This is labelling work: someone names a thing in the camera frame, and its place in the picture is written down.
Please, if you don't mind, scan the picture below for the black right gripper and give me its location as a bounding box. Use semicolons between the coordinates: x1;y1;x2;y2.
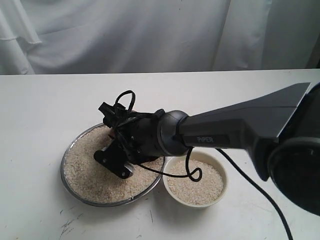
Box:
93;102;165;179

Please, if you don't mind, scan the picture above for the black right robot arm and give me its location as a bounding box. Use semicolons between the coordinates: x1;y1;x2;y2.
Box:
93;82;320;215

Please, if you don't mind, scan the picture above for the steel plate of rice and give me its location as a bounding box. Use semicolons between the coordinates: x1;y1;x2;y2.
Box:
60;123;162;208

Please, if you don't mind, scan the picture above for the white ceramic bowl of rice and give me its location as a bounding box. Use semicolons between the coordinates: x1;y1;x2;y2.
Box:
162;151;228;209

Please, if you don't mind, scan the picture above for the white backdrop cloth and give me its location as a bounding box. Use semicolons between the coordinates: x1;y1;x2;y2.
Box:
0;0;320;75

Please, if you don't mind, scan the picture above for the black camera cable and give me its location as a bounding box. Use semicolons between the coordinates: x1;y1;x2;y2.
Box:
113;90;295;240

